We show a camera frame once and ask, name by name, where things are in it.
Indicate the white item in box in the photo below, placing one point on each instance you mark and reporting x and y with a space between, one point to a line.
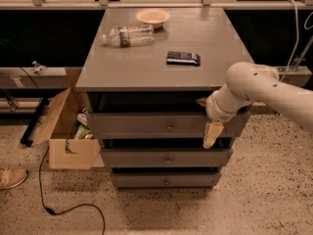
82 118

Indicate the grey bottom drawer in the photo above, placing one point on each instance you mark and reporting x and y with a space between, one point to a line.
127 180

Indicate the green item in box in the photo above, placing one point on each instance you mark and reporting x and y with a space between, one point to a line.
81 132

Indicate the grey drawer cabinet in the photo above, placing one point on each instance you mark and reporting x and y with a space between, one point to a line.
138 80

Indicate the clear plastic water bottle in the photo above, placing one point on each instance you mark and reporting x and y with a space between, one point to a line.
130 36

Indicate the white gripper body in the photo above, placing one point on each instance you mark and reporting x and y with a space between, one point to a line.
214 110

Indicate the grey top drawer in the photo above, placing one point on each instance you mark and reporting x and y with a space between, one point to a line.
147 125

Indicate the white bowl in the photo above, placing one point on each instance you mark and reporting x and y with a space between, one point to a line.
155 17

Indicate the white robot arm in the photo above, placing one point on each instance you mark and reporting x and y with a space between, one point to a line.
246 83

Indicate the small clear object on ledge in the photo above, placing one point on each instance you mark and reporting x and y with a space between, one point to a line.
37 68

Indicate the tan sneaker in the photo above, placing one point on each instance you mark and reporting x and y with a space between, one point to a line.
11 178

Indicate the open cardboard box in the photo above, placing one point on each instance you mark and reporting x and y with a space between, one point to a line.
59 127

